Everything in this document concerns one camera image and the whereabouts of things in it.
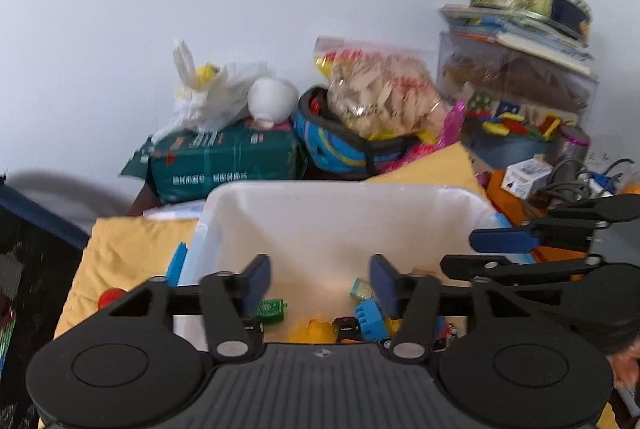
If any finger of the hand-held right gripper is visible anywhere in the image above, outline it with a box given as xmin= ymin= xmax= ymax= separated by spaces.
xmin=469 ymin=193 xmax=640 ymax=255
xmin=440 ymin=253 xmax=603 ymax=286

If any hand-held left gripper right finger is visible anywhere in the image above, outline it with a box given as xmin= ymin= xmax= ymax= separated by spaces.
xmin=369 ymin=254 xmax=533 ymax=360

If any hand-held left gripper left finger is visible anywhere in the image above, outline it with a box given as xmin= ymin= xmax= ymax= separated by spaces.
xmin=107 ymin=253 xmax=272 ymax=357

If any green toy block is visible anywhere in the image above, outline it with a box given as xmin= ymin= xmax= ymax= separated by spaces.
xmin=256 ymin=299 xmax=290 ymax=325

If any blue studded toy block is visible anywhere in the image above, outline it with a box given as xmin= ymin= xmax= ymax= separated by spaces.
xmin=354 ymin=298 xmax=391 ymax=341

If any black toy car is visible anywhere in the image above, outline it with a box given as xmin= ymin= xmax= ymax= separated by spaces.
xmin=331 ymin=316 xmax=361 ymax=342

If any red white toy car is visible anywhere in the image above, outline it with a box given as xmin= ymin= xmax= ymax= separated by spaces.
xmin=432 ymin=316 xmax=468 ymax=352

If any yellow studded toy block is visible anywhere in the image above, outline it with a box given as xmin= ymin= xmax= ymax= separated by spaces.
xmin=287 ymin=318 xmax=337 ymax=344

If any white plastic storage bin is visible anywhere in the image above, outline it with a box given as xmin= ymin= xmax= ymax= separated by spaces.
xmin=166 ymin=180 xmax=513 ymax=355

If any person's right hand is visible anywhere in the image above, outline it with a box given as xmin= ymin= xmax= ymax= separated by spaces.
xmin=607 ymin=339 xmax=640 ymax=392

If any orange fabric item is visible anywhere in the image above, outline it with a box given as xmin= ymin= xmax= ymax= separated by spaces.
xmin=482 ymin=169 xmax=591 ymax=265

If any small white box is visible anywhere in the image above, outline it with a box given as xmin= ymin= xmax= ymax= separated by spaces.
xmin=501 ymin=158 xmax=553 ymax=199

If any white plastic packet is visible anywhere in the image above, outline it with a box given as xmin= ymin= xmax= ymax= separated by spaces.
xmin=142 ymin=199 xmax=208 ymax=222

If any silver cup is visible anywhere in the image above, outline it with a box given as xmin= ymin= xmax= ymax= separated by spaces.
xmin=552 ymin=125 xmax=592 ymax=182

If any pink plastic item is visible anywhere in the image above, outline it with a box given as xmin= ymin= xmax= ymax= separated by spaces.
xmin=380 ymin=102 xmax=468 ymax=175

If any green tissue package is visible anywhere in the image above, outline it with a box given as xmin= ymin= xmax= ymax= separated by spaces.
xmin=118 ymin=118 xmax=307 ymax=205

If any yellow quilt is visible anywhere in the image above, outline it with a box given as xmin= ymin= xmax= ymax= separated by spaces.
xmin=37 ymin=142 xmax=617 ymax=429

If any clear plastic toy box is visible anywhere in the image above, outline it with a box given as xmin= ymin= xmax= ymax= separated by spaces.
xmin=436 ymin=29 xmax=600 ymax=170

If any blue helmet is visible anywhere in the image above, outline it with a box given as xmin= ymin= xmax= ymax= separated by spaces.
xmin=291 ymin=84 xmax=426 ymax=177

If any white ball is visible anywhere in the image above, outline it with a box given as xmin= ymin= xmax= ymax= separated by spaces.
xmin=248 ymin=76 xmax=300 ymax=129

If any clear bag of snacks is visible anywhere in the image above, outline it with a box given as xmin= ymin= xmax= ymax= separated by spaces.
xmin=312 ymin=35 xmax=451 ymax=142

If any white plastic bag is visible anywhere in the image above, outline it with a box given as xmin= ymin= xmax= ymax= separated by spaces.
xmin=151 ymin=38 xmax=281 ymax=142

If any stack of picture books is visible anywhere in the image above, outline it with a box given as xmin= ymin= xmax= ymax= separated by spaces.
xmin=439 ymin=3 xmax=597 ymax=77

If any dark blue mesh playpen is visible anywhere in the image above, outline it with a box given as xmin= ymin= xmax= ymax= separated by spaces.
xmin=0 ymin=174 xmax=93 ymax=429

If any grey cable bundle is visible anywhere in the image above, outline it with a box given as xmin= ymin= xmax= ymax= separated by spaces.
xmin=530 ymin=156 xmax=636 ymax=210

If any rainbow ring stacker toy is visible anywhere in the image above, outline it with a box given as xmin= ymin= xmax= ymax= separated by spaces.
xmin=97 ymin=288 xmax=126 ymax=310

